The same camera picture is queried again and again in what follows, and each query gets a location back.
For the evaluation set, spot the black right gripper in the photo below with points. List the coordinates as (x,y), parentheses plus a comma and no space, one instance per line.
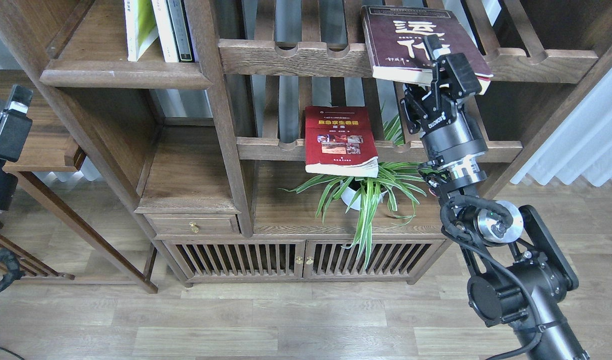
(451,139)

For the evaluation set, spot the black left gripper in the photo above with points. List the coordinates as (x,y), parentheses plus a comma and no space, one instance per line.
(14,129)

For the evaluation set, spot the dark maroon book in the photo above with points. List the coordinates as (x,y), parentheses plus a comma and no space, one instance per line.
(394,38)

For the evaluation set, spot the yellow-green book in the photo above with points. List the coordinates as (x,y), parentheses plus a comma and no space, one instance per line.
(141,27)

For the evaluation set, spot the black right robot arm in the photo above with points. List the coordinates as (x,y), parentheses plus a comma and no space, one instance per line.
(518,274)

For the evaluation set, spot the wooden side table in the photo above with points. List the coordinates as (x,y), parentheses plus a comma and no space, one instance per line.
(51,148)

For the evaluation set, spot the red book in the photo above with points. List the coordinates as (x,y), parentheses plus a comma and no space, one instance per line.
(339,141)

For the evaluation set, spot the green spider plant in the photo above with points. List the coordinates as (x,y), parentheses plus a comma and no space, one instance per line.
(395,176)

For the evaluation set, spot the white curtain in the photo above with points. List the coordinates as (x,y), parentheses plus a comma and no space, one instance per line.
(580,147)

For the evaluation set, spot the white plant pot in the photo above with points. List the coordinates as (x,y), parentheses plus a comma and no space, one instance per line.
(361,194)

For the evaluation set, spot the white upright book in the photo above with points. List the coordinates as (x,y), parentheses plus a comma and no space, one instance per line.
(166,32)

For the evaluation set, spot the dark wooden bookshelf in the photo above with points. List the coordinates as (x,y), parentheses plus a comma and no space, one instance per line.
(214,141)

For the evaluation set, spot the grey-green upright book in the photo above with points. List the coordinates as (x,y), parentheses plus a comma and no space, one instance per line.
(181,30)

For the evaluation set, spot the brass cabinet door knobs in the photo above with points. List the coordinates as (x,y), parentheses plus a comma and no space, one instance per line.
(300,260)

